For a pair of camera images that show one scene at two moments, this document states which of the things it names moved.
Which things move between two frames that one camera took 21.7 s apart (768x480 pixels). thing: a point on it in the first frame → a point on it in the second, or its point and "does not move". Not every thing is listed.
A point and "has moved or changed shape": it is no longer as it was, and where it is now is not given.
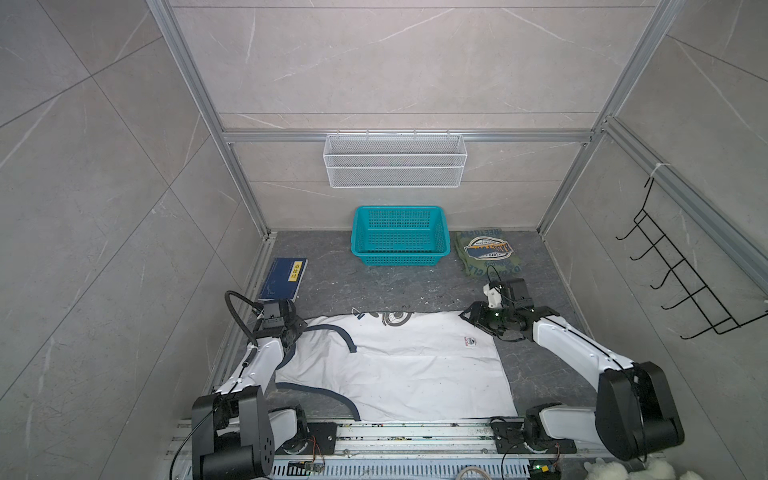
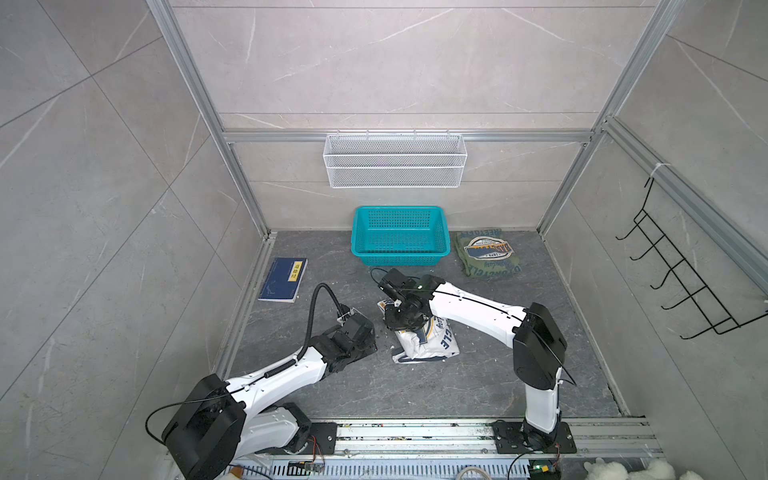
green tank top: [484, 252] does not move
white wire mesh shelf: [360, 161] does not move
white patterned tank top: [400, 365] has moved or changed shape
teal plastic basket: [400, 235] does not move
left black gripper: [298, 323] → [371, 341]
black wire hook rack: [705, 301] does not move
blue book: [284, 279] does not move
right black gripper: [479, 316] → [393, 323]
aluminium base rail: [405, 441] does not move
